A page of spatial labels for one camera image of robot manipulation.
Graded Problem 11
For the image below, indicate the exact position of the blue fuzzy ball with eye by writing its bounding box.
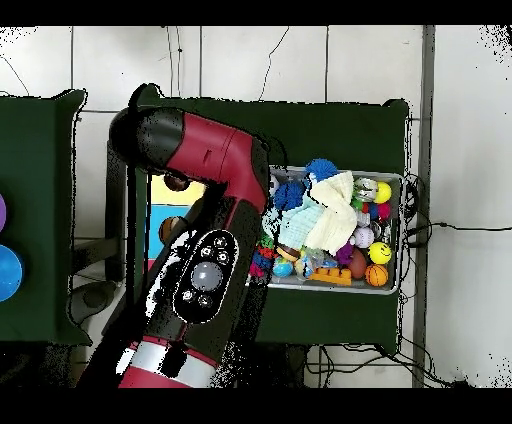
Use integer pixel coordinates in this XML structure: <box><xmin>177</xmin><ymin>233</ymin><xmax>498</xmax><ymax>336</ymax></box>
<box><xmin>304</xmin><ymin>157</ymin><xmax>340</xmax><ymax>184</ymax></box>

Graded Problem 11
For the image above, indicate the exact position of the cream knitted cloth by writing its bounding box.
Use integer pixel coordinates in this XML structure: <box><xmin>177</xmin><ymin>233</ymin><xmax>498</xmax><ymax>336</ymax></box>
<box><xmin>304</xmin><ymin>170</ymin><xmax>359</xmax><ymax>257</ymax></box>

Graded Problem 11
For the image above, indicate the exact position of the wooden box with three holes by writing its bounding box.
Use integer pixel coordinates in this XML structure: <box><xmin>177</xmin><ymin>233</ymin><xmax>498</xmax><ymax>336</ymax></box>
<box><xmin>144</xmin><ymin>173</ymin><xmax>207</xmax><ymax>277</ymax></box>

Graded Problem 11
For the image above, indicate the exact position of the metal mesh bin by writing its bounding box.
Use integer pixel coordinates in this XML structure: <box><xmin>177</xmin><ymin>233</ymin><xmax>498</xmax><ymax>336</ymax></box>
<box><xmin>263</xmin><ymin>164</ymin><xmax>406</xmax><ymax>296</ymax></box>

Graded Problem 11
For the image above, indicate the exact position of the blue spiky ball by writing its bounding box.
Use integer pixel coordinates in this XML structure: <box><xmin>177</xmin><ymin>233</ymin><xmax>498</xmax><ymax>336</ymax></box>
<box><xmin>273</xmin><ymin>181</ymin><xmax>307</xmax><ymax>212</ymax></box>

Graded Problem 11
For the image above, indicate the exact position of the mint knitted cloth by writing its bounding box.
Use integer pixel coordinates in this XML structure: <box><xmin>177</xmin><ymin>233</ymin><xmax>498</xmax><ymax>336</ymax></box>
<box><xmin>275</xmin><ymin>197</ymin><xmax>326</xmax><ymax>250</ymax></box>

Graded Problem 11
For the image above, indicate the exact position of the small globe ball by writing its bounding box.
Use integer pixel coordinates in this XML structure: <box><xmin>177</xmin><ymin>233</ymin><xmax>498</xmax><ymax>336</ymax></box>
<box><xmin>272</xmin><ymin>256</ymin><xmax>294</xmax><ymax>278</ymax></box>

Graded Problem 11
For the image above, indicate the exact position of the orange toy block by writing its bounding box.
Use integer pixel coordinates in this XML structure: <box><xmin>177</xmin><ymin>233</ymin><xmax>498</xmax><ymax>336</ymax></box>
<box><xmin>307</xmin><ymin>266</ymin><xmax>353</xmax><ymax>287</ymax></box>

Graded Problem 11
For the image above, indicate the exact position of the dark green table cloth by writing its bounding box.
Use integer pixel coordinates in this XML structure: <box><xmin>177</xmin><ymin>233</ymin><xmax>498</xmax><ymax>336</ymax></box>
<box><xmin>126</xmin><ymin>82</ymin><xmax>411</xmax><ymax>353</ymax></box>
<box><xmin>0</xmin><ymin>89</ymin><xmax>92</xmax><ymax>346</ymax></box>

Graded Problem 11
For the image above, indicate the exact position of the plain yellow ball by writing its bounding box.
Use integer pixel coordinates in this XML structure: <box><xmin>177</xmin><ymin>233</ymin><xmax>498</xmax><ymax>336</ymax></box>
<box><xmin>374</xmin><ymin>181</ymin><xmax>394</xmax><ymax>205</ymax></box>

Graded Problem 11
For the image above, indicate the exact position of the yellow smiley ball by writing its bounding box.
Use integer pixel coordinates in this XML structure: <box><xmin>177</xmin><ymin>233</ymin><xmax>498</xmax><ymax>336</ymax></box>
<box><xmin>368</xmin><ymin>241</ymin><xmax>393</xmax><ymax>266</ymax></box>

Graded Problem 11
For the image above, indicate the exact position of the orange toy basketball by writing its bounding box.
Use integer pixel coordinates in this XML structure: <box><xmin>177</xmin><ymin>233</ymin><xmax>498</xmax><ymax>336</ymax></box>
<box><xmin>364</xmin><ymin>263</ymin><xmax>390</xmax><ymax>288</ymax></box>

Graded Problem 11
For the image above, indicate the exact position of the black upright panel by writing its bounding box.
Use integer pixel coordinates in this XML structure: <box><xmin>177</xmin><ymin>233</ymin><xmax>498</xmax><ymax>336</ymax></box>
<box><xmin>105</xmin><ymin>147</ymin><xmax>127</xmax><ymax>281</ymax></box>

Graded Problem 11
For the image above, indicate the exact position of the dark grey stand base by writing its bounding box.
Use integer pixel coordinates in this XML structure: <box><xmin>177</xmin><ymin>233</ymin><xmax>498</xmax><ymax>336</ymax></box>
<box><xmin>69</xmin><ymin>279</ymin><xmax>117</xmax><ymax>326</ymax></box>

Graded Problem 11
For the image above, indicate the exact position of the large blue ball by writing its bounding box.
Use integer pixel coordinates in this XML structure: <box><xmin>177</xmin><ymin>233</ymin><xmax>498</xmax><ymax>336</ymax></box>
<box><xmin>0</xmin><ymin>244</ymin><xmax>24</xmax><ymax>302</ymax></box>

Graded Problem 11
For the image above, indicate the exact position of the thin black floor cable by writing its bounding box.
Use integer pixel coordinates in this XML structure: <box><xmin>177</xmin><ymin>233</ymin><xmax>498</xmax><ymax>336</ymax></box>
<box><xmin>257</xmin><ymin>25</ymin><xmax>290</xmax><ymax>102</ymax></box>

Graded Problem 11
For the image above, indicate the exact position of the black power cable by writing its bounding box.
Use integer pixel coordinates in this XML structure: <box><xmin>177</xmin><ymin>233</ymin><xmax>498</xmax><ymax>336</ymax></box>
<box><xmin>405</xmin><ymin>221</ymin><xmax>512</xmax><ymax>234</ymax></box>

